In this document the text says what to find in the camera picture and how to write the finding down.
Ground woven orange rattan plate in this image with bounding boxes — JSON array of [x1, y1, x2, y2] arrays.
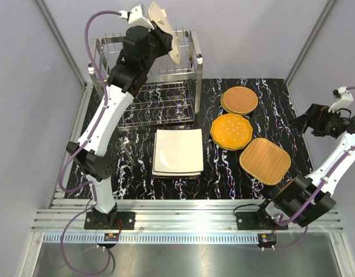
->
[[222, 86, 258, 115]]

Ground orange polka dot plate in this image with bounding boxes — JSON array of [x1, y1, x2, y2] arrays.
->
[[210, 113, 253, 151]]

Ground woven bamboo plate green rim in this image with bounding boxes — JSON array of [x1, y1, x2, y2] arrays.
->
[[220, 97, 238, 114]]

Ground cream square plate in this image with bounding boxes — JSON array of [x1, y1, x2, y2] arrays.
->
[[153, 128, 204, 174]]

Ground floral square plate dark rim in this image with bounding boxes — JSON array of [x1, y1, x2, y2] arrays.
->
[[152, 175, 200, 179]]

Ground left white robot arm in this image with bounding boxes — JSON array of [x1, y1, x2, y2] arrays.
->
[[66, 22, 177, 230]]

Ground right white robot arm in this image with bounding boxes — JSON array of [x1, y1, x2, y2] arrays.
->
[[254, 104, 355, 229]]

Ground steel two-tier dish rack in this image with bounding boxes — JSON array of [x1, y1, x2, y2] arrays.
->
[[87, 28, 203, 130]]

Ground black marble pattern mat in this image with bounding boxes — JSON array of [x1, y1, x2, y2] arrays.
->
[[65, 77, 314, 200]]

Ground right small control board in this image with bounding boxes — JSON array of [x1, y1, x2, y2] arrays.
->
[[257, 233, 277, 248]]

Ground small control board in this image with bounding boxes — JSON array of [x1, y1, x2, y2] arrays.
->
[[104, 233, 120, 242], [257, 233, 277, 248]]

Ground left small control board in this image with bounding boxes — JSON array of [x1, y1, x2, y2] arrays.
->
[[104, 233, 120, 242]]

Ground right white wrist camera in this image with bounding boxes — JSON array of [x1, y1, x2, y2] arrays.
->
[[328, 87, 354, 113]]

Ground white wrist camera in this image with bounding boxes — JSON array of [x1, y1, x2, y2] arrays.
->
[[328, 87, 354, 113], [119, 2, 154, 30]]

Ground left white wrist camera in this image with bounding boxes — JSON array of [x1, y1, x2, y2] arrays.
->
[[119, 2, 154, 30]]

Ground left aluminium frame post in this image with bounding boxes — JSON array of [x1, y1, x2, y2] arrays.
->
[[33, 0, 89, 90]]

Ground aluminium frame post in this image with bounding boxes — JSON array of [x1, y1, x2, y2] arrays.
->
[[285, 0, 338, 86], [33, 0, 89, 90]]

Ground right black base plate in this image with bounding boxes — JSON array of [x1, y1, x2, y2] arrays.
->
[[236, 211, 289, 231]]

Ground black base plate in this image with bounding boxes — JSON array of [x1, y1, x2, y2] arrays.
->
[[236, 211, 289, 231], [84, 211, 136, 231]]

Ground right aluminium frame post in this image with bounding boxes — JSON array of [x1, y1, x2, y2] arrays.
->
[[285, 0, 338, 86]]

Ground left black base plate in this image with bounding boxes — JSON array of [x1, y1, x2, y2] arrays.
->
[[84, 211, 136, 231]]

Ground aluminium mounting rail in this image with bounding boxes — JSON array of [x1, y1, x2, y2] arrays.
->
[[30, 198, 345, 236]]

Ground slotted cable duct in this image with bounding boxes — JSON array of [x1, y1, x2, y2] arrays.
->
[[44, 232, 258, 245]]

